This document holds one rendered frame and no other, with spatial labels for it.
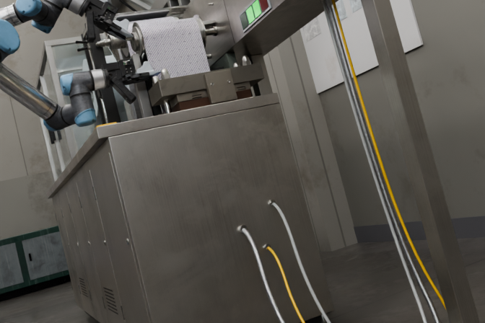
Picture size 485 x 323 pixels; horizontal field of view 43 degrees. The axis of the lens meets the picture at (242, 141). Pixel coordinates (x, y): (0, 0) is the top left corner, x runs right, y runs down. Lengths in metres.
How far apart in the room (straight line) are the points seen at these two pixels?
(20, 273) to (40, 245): 0.39
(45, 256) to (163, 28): 5.83
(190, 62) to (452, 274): 1.23
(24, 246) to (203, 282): 6.02
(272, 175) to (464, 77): 1.66
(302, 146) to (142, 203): 2.59
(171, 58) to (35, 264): 5.83
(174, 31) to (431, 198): 1.18
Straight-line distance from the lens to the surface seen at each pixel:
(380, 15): 1.87
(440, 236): 1.85
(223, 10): 2.45
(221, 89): 2.18
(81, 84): 2.26
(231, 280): 2.07
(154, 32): 2.40
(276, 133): 2.17
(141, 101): 2.40
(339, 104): 4.41
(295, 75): 4.54
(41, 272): 7.98
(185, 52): 2.41
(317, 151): 4.49
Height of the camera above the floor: 0.60
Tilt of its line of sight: 4 degrees up
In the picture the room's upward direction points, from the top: 14 degrees counter-clockwise
